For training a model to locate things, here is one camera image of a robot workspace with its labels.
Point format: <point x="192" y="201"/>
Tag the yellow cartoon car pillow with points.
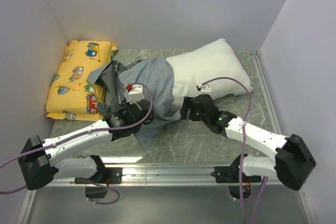
<point x="71" y="97"/>

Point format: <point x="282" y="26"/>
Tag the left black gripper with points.
<point x="129" y="106"/>

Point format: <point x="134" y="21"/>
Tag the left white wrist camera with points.
<point x="134" y="93"/>

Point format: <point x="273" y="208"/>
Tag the white pillow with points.
<point x="216" y="59"/>

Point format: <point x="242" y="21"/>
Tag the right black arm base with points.
<point x="229" y="175"/>

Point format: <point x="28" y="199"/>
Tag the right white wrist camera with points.
<point x="204" y="89"/>

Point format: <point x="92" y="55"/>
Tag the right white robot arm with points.
<point x="286" y="158"/>

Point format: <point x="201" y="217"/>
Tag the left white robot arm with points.
<point x="50" y="159"/>

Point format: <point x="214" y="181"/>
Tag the aluminium front rail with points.
<point x="168" y="175"/>

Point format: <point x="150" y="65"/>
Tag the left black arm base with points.
<point x="98" y="187"/>

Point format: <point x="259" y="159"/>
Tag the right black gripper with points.
<point x="188" y="103"/>

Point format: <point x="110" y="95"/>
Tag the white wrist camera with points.
<point x="204" y="89"/>
<point x="134" y="93"/>

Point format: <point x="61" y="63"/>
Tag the aluminium right side rail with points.
<point x="266" y="94"/>

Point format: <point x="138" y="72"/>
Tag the grey striped pillowcase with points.
<point x="157" y="79"/>

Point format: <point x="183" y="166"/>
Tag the aluminium rail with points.
<point x="168" y="175"/>
<point x="266" y="94"/>

